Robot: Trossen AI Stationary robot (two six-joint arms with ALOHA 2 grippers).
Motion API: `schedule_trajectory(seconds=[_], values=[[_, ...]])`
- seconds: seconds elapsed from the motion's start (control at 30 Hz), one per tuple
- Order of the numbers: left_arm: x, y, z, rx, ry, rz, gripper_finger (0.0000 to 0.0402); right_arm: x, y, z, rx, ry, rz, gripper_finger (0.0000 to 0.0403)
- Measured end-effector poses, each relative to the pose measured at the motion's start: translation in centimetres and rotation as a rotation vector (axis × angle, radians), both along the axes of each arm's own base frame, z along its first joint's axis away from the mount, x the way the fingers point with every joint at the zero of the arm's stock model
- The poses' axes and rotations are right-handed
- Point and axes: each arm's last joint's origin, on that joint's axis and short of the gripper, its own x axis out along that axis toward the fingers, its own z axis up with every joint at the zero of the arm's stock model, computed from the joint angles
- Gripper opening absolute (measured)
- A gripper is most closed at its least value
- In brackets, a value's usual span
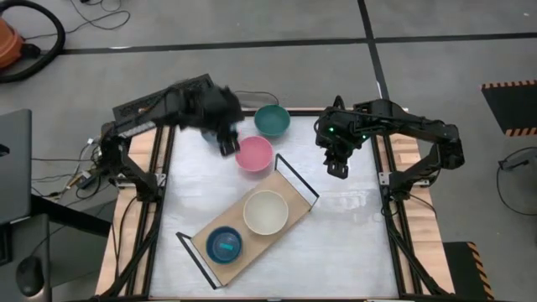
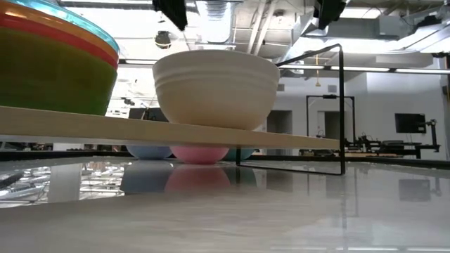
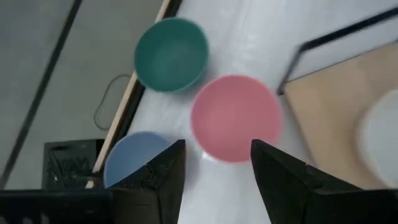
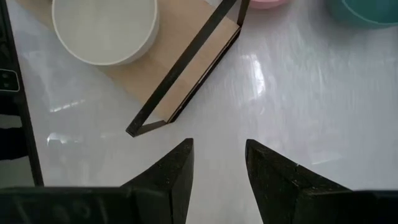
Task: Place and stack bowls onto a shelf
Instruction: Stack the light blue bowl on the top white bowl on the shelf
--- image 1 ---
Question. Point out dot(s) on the orange vacuum cleaner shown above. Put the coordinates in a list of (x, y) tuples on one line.
[(8, 44)]

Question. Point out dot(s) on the light pink plastic bowl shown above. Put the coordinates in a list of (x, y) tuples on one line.
[(255, 156)]

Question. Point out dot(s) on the white plastic bowl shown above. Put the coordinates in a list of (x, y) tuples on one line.
[(265, 212)]

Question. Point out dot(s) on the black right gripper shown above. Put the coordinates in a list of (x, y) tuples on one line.
[(340, 134)]

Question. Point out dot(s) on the black aluminium table frame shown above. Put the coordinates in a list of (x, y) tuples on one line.
[(304, 112)]

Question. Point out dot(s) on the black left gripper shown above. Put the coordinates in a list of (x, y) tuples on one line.
[(214, 109)]

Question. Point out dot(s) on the dark green plastic bowl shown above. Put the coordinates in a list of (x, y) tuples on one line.
[(272, 120)]

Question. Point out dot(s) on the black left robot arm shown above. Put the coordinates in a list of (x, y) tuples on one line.
[(126, 168)]

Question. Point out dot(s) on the black mat with hazard stripes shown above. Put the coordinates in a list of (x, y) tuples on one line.
[(512, 105), (459, 268)]

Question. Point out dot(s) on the grey floor object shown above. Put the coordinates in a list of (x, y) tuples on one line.
[(520, 159)]

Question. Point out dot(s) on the grey laptop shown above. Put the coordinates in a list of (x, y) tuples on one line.
[(17, 168)]

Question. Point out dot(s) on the grey desk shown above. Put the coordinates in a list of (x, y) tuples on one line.
[(12, 251)]

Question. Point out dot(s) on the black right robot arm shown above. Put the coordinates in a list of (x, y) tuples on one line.
[(440, 134)]

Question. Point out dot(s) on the black computer mouse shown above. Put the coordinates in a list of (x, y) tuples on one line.
[(29, 274)]

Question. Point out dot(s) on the small black clamp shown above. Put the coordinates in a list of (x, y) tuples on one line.
[(339, 102)]

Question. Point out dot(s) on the cyan plastic bowl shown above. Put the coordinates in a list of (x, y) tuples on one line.
[(224, 245)]

